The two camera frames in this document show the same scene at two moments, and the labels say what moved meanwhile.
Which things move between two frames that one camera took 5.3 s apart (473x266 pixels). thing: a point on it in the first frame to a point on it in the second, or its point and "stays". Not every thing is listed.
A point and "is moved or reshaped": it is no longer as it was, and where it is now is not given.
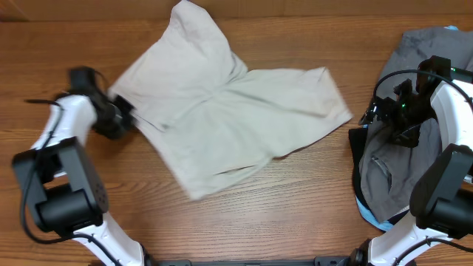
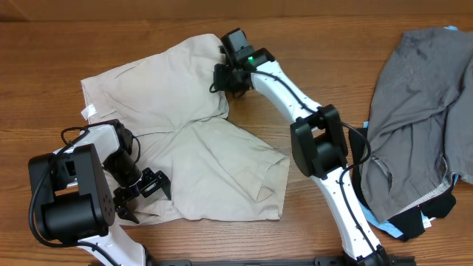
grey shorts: (389, 165) stays
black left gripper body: (120, 121) to (126, 172)
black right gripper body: (379, 115) to (225, 77)
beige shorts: (206, 116) is moved or reshaped
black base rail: (351, 260) stays
